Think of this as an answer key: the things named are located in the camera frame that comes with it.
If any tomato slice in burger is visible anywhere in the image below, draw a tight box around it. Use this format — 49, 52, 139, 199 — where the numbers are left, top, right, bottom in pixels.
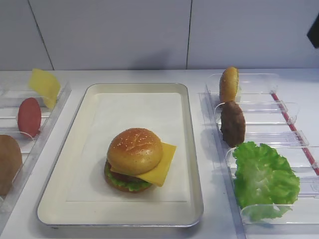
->
107, 163, 142, 183

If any sesame bun top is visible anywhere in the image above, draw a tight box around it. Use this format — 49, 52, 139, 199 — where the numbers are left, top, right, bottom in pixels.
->
107, 128, 163, 175

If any lettuce in burger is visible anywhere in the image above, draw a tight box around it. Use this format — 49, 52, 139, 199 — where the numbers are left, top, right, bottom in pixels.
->
104, 161, 152, 193

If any brown meat patty in rack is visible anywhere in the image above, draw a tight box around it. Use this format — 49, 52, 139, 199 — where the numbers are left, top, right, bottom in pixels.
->
220, 101, 246, 147

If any white paper liner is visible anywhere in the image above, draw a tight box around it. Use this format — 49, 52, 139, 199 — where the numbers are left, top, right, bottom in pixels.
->
67, 93, 189, 202

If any yellow cheese slice in rack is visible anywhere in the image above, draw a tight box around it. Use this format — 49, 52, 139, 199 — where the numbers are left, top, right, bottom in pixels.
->
28, 68, 61, 109

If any cheese slice on burger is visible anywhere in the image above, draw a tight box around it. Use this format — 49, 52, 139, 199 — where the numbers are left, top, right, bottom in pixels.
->
111, 142, 176, 187

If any left clear acrylic rack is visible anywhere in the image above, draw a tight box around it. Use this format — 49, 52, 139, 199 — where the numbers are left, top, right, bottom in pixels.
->
0, 83, 71, 228

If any bottom bun on tray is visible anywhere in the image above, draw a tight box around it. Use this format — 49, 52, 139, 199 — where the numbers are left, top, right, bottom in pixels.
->
104, 163, 152, 193

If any sesame bun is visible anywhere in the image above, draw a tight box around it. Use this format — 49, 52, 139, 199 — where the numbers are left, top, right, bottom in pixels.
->
107, 128, 163, 175
219, 67, 239, 103

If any clear acrylic rack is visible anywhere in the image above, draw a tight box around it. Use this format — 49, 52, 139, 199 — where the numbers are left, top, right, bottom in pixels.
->
0, 83, 71, 228
200, 73, 319, 239

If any red tomato slice in rack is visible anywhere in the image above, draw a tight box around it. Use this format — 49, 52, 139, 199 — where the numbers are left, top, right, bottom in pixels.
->
17, 98, 41, 137

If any white metal tray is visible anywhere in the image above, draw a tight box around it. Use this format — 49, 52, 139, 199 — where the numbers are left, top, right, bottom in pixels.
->
37, 83, 204, 227

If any brown bun in left rack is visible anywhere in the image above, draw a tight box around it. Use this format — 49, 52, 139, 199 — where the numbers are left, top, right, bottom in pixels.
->
0, 135, 22, 196

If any green lettuce leaf in rack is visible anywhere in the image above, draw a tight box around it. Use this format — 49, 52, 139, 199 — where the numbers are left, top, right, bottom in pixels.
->
232, 141, 300, 222

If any right clear acrylic rack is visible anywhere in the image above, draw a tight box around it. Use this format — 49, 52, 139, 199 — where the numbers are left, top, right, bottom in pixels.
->
200, 73, 319, 239

